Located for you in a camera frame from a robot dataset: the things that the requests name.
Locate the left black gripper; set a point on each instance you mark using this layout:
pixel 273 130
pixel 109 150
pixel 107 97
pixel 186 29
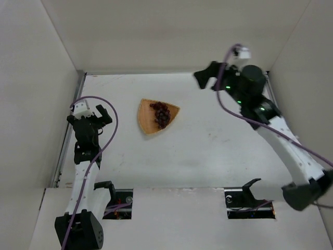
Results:
pixel 88 120

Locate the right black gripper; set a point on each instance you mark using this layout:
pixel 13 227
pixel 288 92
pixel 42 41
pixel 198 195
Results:
pixel 219 78

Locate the dark red grape bunch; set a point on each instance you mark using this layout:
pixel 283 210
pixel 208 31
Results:
pixel 162 114

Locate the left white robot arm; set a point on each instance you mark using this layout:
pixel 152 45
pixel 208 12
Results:
pixel 80 226

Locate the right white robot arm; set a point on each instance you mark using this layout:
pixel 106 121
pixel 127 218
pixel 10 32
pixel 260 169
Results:
pixel 310 180

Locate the woven triangular bamboo basket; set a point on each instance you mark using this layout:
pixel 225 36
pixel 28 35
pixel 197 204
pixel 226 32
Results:
pixel 146 116

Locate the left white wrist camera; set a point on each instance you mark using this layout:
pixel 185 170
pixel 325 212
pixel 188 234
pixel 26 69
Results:
pixel 81 109

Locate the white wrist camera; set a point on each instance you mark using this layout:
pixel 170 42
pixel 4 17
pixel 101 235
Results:
pixel 241 56
pixel 81 109

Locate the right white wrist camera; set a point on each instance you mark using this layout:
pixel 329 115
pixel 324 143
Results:
pixel 241 56

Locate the left aluminium frame rail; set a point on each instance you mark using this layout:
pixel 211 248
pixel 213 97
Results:
pixel 66 139

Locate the aluminium frame rail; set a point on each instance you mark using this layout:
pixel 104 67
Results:
pixel 269 89
pixel 66 139

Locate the right aluminium frame rail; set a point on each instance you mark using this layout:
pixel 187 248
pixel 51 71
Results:
pixel 269 89

